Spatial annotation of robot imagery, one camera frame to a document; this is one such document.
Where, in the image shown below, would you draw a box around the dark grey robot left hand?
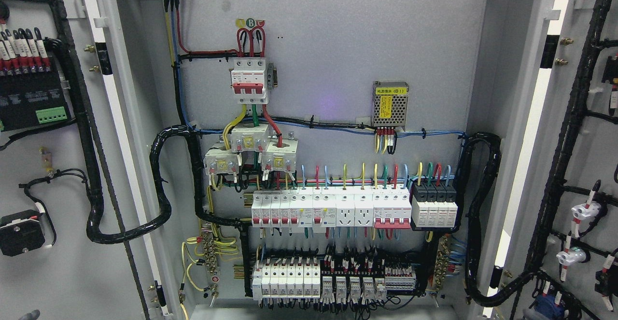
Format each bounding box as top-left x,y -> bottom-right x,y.
18,309 -> 41,320

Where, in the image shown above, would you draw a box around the grey cabinet door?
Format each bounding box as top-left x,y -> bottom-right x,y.
1,0 -> 180,320
462,0 -> 617,320

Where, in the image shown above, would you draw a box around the black digital power meter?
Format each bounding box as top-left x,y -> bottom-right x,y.
0,67 -> 71,131

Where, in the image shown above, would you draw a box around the white socket breaker row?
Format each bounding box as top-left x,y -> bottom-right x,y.
250,185 -> 411,233

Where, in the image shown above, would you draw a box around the red three pole main breaker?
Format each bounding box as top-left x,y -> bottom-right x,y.
230,57 -> 277,105

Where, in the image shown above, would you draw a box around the black surge protector modules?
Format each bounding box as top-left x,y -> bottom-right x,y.
411,183 -> 459,232

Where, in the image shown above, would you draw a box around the perforated metal power supply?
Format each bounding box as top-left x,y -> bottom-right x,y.
371,81 -> 410,129

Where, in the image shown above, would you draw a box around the white rotary selector switch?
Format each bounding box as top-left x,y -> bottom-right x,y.
0,208 -> 46,257

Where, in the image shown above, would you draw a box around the black cable conduit left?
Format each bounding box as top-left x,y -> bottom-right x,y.
51,0 -> 254,297

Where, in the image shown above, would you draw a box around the black cable conduit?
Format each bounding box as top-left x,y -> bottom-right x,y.
454,132 -> 539,307
51,0 -> 254,297

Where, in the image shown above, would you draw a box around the black cable conduit right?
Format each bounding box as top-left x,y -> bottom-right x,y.
454,132 -> 539,307

